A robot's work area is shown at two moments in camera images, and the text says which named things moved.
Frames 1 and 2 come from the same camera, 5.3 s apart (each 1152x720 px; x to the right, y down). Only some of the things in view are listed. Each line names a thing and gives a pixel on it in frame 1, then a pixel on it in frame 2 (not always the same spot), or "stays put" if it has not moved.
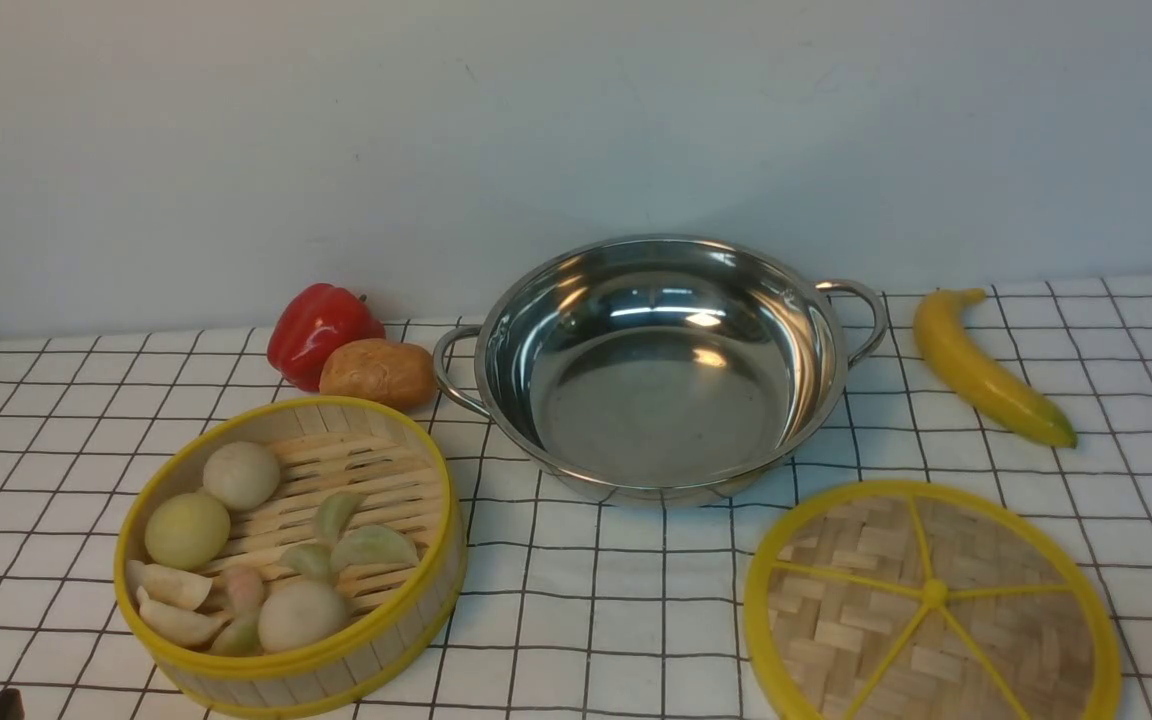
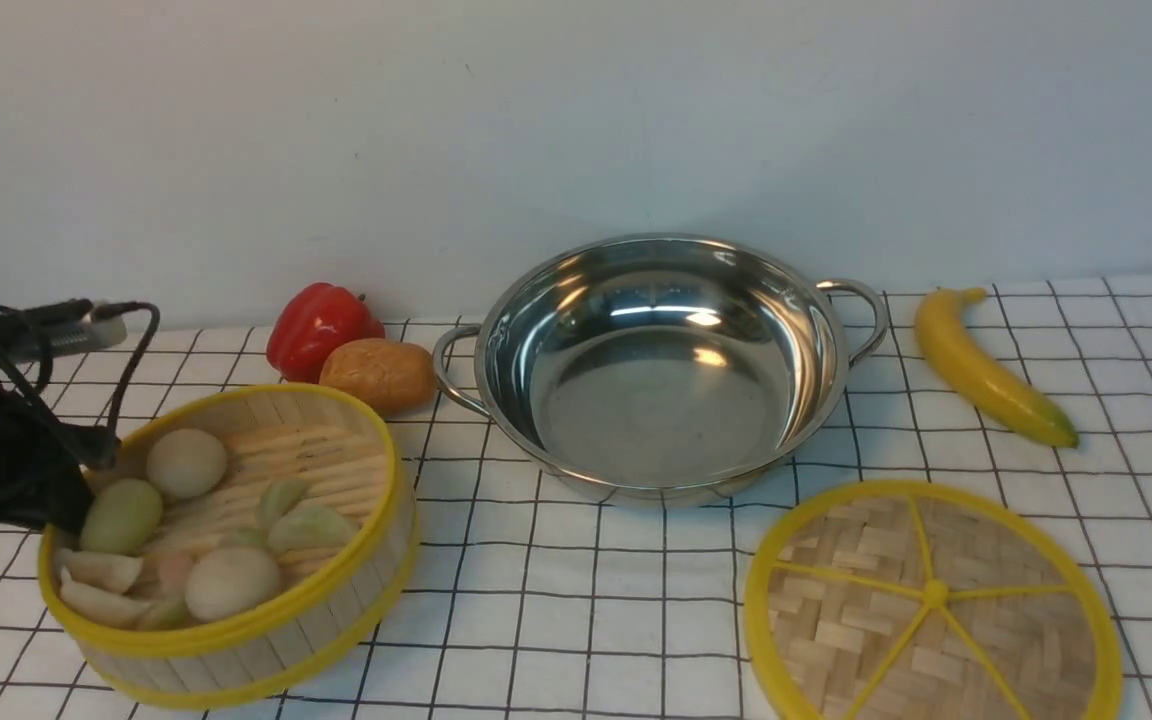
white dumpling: [186, 628] to [103, 609]
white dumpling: [171, 588] to [116, 573]
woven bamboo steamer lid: [928, 600] stays put
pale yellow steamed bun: [187, 531] to [123, 518]
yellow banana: [944, 336] stays put
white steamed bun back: [242, 474] to [185, 463]
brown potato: [379, 369] stays put
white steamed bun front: [299, 613] to [228, 581]
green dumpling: [335, 511] to [277, 498]
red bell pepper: [310, 323] stays put
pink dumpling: [243, 589] to [174, 571]
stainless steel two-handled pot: [661, 370] stays put
